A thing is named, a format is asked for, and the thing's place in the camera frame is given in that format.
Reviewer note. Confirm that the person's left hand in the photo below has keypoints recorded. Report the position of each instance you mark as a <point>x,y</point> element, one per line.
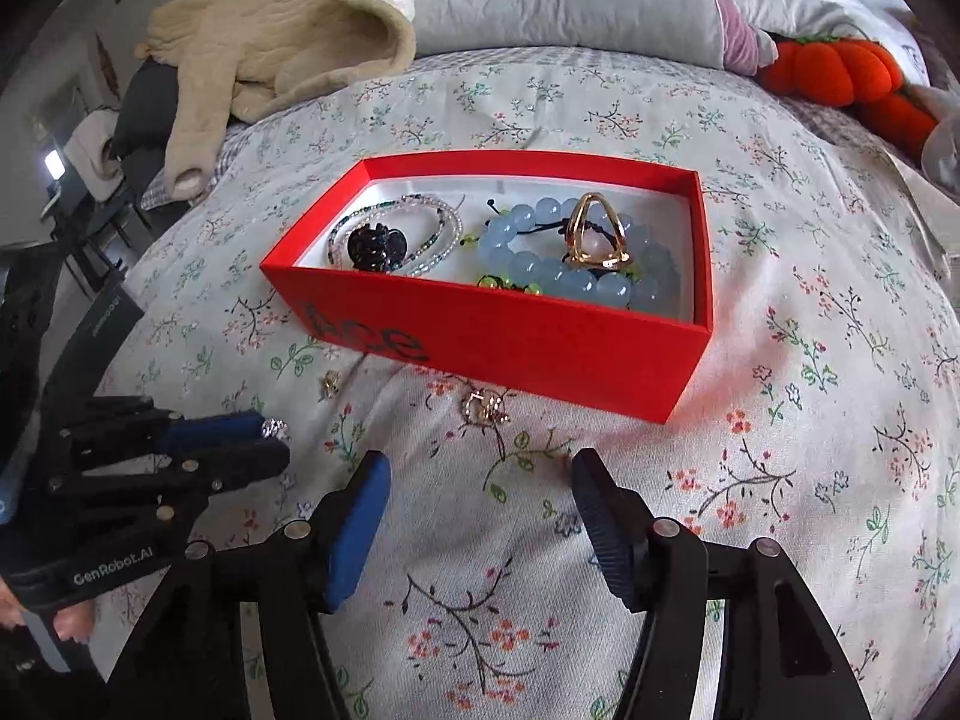
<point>75,622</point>

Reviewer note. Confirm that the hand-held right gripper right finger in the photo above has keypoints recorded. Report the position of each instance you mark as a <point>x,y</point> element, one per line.
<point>607,525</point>

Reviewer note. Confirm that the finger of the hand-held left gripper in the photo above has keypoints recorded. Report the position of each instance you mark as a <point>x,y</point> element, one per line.
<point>247,457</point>
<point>217,426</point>

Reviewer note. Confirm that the gold earring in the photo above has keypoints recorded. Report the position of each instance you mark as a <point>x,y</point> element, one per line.
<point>486,406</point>

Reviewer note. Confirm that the black chair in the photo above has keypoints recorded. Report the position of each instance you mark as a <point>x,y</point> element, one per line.
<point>82,247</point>

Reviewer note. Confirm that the white cloth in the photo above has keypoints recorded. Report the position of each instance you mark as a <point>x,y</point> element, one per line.
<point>94,142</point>

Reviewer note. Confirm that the small stud earring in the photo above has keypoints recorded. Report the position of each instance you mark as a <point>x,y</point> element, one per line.
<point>328,385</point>

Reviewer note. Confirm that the pink striped cloth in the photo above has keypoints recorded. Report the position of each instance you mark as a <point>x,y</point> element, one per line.
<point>735,22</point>

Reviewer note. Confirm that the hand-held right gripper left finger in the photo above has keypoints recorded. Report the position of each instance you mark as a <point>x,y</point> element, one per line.
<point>360,532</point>

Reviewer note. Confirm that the orange plush pumpkin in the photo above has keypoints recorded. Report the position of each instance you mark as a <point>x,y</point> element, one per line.
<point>825,71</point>

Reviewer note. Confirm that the gold hair clip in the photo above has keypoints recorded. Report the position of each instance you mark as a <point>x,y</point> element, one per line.
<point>600,261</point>

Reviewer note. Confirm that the beige knit garment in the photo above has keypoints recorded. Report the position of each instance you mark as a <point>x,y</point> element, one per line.
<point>300,37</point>

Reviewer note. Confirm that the red cardboard box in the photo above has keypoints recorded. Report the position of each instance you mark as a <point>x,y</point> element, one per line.
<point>525,345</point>

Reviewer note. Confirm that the grey crumpled cloth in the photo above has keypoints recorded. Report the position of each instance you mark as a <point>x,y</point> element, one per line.
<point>945,142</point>

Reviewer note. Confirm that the silver crystal earring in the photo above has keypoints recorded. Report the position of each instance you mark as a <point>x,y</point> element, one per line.
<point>274,427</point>

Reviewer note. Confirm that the dark grey cloth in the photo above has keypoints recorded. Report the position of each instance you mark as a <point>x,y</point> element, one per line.
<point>146,109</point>

